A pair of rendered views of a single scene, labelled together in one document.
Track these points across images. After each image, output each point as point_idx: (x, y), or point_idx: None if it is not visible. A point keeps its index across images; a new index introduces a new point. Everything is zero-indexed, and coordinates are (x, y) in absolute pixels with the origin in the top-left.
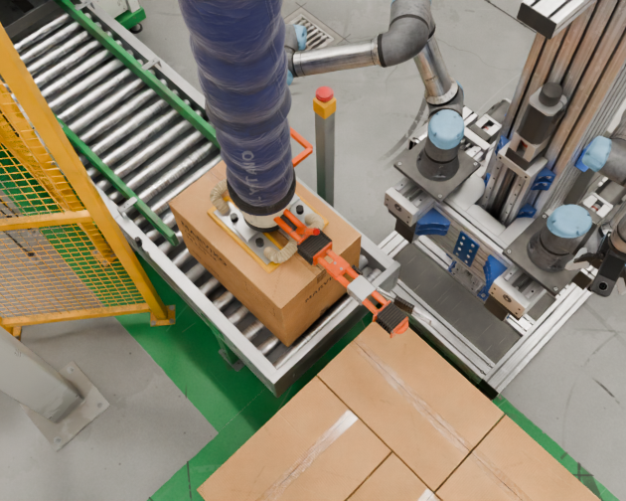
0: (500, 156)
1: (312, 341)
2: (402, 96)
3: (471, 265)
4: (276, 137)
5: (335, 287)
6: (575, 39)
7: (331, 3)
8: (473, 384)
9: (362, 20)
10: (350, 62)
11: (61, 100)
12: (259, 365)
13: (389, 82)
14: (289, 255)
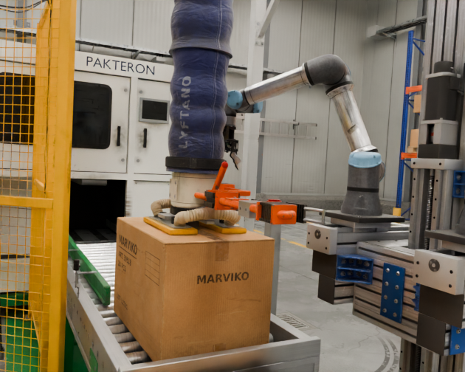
0: (413, 161)
1: (190, 356)
2: (362, 360)
3: (401, 320)
4: (212, 74)
5: (238, 314)
6: (452, 21)
7: (313, 314)
8: None
9: (335, 324)
10: (283, 77)
11: (88, 257)
12: (116, 362)
13: (350, 351)
14: (195, 215)
